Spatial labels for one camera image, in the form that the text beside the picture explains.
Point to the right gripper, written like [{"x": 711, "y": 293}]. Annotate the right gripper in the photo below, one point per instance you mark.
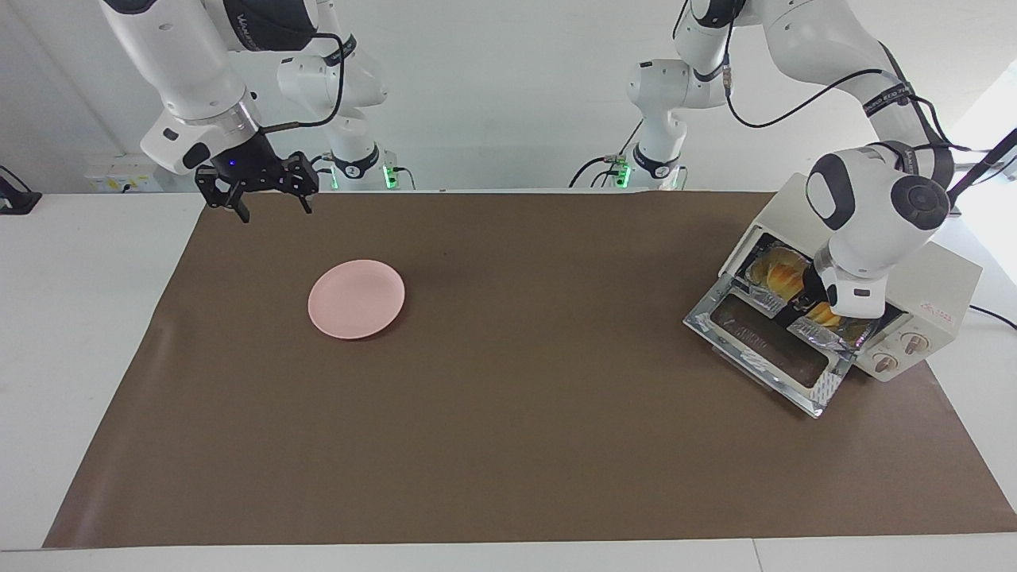
[{"x": 248, "y": 165}]

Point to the pink round plate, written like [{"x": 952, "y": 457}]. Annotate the pink round plate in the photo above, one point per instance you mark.
[{"x": 356, "y": 298}]

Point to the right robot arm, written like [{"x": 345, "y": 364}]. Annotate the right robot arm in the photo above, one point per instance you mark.
[{"x": 191, "y": 71}]

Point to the cream toaster oven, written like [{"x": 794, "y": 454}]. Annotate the cream toaster oven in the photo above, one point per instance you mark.
[{"x": 937, "y": 290}]

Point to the yellow bread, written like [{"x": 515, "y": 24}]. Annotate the yellow bread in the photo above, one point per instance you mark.
[{"x": 783, "y": 276}]

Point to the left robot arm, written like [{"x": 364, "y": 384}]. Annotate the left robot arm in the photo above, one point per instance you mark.
[{"x": 862, "y": 230}]

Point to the white power strip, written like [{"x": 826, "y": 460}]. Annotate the white power strip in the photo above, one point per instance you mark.
[{"x": 123, "y": 179}]

